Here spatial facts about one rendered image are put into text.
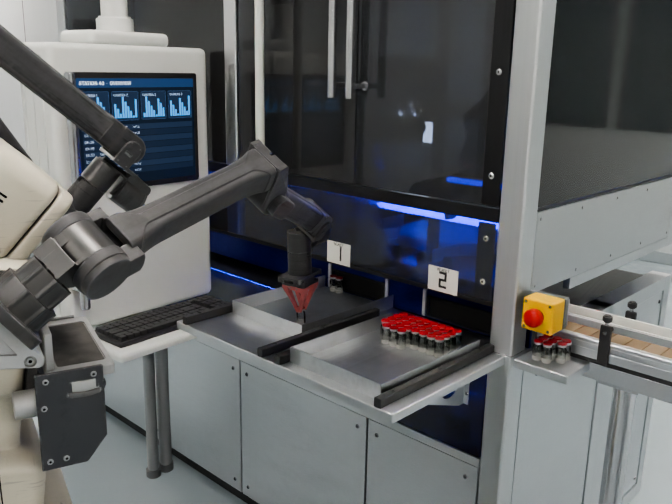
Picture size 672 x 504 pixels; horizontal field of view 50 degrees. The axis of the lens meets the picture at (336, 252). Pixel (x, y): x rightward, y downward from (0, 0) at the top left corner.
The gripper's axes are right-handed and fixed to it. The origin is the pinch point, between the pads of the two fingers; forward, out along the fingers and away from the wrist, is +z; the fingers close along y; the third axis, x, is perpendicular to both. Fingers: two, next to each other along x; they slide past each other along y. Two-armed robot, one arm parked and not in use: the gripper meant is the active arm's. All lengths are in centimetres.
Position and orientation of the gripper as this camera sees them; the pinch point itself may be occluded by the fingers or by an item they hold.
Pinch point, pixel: (301, 307)
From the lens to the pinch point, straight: 175.9
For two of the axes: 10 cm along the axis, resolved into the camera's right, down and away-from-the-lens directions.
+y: 5.0, -2.5, 8.3
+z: 0.2, 9.6, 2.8
